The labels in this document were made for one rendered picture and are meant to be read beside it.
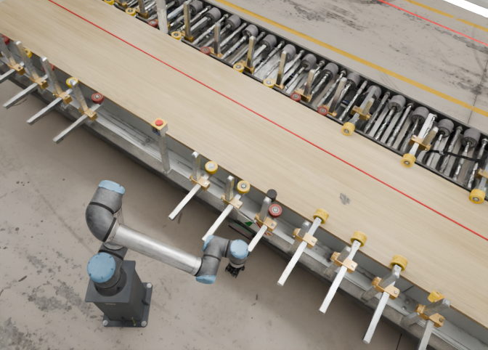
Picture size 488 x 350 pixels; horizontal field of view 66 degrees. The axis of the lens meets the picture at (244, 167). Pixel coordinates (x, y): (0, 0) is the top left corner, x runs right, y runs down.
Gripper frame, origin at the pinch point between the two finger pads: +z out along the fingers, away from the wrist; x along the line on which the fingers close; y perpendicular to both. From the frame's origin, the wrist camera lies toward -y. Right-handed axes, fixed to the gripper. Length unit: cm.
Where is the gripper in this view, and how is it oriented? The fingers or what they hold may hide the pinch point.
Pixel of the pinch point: (236, 269)
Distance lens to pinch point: 222.6
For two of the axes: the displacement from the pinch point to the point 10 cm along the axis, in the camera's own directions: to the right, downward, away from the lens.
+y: -5.5, 6.5, -5.2
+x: 8.3, 5.0, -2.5
